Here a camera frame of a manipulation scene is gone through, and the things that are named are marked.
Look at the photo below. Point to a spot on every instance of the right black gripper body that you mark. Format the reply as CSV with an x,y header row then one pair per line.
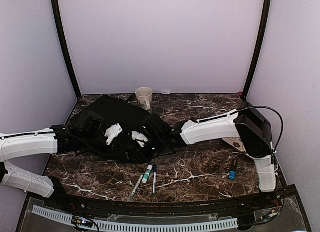
x,y
150,154

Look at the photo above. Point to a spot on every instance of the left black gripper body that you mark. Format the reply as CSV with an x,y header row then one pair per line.
x,y
89,142

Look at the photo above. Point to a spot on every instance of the black student backpack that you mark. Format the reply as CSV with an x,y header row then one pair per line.
x,y
115,111

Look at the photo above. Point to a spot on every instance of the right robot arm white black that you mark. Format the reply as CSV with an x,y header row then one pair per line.
x,y
245,123

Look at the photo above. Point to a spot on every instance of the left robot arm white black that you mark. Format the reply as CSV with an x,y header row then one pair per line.
x,y
48,141

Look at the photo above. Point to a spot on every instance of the blue cap white marker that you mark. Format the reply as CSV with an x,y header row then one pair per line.
x,y
154,184

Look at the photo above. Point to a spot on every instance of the white clear pen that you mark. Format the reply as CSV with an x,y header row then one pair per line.
x,y
130,199

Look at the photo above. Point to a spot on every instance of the white glue stick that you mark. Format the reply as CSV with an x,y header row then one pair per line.
x,y
147,174

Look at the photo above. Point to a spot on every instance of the cream ceramic mug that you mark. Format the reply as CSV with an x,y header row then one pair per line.
x,y
144,96

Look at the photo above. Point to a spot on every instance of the blue cap black marker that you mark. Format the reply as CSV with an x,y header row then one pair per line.
x,y
233,169

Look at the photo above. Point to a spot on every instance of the floral square plate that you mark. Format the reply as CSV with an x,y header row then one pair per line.
x,y
236,143

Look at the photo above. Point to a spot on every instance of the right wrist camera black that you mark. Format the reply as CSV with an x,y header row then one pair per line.
x,y
152,125

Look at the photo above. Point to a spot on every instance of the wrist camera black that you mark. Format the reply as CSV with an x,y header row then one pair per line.
x,y
152,125
88,123

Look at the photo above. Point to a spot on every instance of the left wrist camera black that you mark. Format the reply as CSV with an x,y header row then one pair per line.
x,y
88,123

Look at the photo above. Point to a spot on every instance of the white cable duct strip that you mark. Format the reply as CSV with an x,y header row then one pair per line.
x,y
108,226

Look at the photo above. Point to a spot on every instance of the black front rail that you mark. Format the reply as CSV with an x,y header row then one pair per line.
x,y
242,207

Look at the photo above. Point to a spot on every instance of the left black frame post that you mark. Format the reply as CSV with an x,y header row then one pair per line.
x,y
64,47

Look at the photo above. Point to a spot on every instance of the black frame post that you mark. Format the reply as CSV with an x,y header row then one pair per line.
x,y
64,47
257,49

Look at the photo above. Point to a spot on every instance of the right black frame post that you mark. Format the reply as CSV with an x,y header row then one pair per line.
x,y
257,49

